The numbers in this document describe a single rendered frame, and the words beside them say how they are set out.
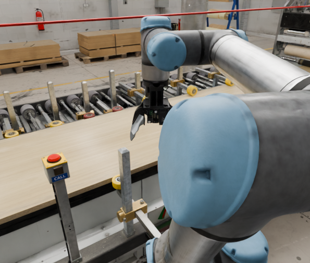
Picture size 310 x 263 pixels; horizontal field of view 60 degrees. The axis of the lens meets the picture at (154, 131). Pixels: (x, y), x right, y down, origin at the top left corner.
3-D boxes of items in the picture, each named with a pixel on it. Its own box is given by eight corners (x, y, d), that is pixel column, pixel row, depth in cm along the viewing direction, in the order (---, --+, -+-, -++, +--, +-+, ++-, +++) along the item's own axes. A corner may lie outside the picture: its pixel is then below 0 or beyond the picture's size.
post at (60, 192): (82, 260, 115) (65, 177, 93) (71, 266, 112) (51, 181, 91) (78, 252, 118) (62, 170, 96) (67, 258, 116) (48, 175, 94)
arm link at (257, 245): (271, 293, 59) (285, 252, 53) (213, 303, 57) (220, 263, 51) (246, 247, 69) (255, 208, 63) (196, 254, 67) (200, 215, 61)
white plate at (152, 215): (189, 207, 142) (190, 192, 137) (148, 228, 130) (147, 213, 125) (188, 206, 143) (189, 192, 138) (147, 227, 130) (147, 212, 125)
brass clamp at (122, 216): (148, 213, 125) (148, 205, 122) (122, 225, 118) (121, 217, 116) (141, 205, 129) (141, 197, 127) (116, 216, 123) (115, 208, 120)
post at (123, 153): (134, 234, 127) (129, 149, 105) (127, 237, 126) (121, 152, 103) (130, 229, 130) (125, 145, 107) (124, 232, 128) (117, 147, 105)
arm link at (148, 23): (141, 19, 60) (137, 15, 67) (143, 67, 65) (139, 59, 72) (176, 18, 61) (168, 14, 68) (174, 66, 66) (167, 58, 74)
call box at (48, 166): (71, 179, 93) (67, 160, 89) (50, 186, 90) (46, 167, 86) (64, 169, 98) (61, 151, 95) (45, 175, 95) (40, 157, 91)
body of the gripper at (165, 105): (142, 127, 73) (141, 85, 67) (142, 114, 80) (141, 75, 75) (170, 127, 73) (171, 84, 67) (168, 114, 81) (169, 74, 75)
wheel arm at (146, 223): (172, 253, 106) (172, 246, 104) (165, 258, 104) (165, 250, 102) (122, 191, 138) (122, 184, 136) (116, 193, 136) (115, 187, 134)
